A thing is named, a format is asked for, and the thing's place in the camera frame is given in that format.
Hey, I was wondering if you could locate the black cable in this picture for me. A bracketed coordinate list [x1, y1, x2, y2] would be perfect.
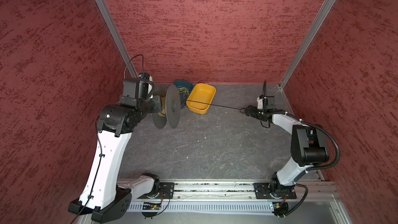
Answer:
[178, 99, 271, 129]

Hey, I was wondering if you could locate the grey cable spool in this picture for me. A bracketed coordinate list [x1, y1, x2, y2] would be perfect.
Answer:
[151, 85, 181, 129]

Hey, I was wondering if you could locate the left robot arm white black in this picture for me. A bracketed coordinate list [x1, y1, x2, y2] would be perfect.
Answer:
[68, 73, 162, 224]

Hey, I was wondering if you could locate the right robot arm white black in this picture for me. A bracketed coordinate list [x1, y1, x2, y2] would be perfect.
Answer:
[244, 95, 330, 199]

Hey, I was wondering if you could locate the teal plastic bin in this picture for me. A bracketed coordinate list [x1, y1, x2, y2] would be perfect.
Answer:
[173, 80, 194, 108]

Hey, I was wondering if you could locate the yellow plastic bin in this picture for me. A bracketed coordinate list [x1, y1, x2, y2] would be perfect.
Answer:
[186, 83, 217, 115]

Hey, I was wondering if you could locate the black corrugated hose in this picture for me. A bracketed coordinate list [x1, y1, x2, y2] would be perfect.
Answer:
[262, 79, 341, 171]

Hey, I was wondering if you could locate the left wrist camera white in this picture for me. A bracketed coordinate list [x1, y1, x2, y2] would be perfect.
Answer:
[139, 72, 153, 82]

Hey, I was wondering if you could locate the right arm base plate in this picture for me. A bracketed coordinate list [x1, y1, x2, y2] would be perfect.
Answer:
[254, 183, 297, 200]

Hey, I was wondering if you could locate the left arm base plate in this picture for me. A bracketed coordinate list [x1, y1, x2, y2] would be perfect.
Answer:
[138, 182, 175, 200]

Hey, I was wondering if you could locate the aluminium front rail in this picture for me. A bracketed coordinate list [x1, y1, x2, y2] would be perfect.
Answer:
[88, 179, 340, 202]

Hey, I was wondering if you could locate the white vented cable duct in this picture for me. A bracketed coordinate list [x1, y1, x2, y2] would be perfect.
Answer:
[127, 201, 276, 216]

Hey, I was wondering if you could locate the left aluminium corner post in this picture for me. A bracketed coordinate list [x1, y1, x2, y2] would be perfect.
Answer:
[95, 0, 138, 77]

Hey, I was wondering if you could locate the aluminium corner post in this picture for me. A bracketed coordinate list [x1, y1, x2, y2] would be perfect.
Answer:
[279, 0, 336, 91]
[95, 0, 138, 77]

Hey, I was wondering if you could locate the right aluminium corner post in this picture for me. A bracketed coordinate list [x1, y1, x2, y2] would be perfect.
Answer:
[279, 0, 336, 91]

